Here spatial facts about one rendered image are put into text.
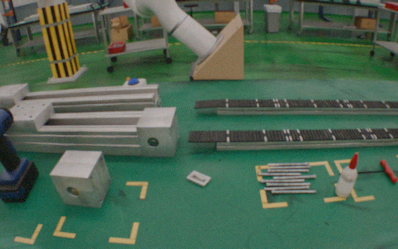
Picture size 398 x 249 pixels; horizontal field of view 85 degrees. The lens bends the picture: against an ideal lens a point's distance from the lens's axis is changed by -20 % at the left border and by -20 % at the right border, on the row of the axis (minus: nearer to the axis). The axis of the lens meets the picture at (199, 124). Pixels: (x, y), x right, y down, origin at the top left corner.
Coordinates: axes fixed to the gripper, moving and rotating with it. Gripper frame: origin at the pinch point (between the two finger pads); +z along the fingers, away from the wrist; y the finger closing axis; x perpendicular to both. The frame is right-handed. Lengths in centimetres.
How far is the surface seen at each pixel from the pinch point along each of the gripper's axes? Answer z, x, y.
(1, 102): 18.3, -21.2, 19.7
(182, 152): 24, -25, 97
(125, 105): 19, -12, 74
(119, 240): 25, -56, 93
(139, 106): 20, -11, 79
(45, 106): 14, -27, 53
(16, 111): 14, -31, 43
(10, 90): 15.4, -15.7, 20.4
